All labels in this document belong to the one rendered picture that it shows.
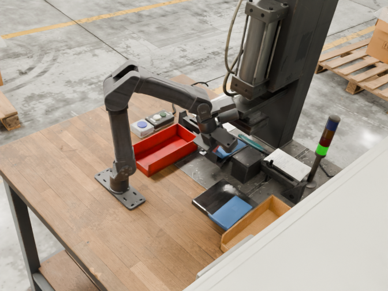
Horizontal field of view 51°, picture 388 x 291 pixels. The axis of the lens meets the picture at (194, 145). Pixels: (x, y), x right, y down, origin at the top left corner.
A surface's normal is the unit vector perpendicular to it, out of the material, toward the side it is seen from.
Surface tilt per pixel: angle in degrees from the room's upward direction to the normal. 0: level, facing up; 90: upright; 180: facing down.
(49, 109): 0
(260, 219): 0
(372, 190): 0
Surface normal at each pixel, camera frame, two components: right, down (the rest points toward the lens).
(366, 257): 0.11, -0.77
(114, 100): 0.21, 0.63
